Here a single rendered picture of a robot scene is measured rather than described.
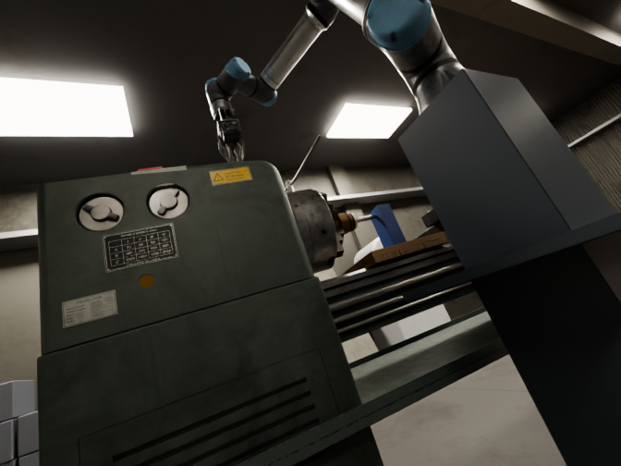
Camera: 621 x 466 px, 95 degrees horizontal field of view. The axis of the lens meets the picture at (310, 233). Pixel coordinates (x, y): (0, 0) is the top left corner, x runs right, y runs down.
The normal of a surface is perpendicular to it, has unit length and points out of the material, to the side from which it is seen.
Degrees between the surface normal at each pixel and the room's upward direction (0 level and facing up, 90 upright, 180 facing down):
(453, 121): 90
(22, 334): 90
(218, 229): 90
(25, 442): 90
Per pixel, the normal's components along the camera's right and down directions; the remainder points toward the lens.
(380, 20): -0.54, 0.04
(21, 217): 0.37, -0.42
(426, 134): -0.87, 0.15
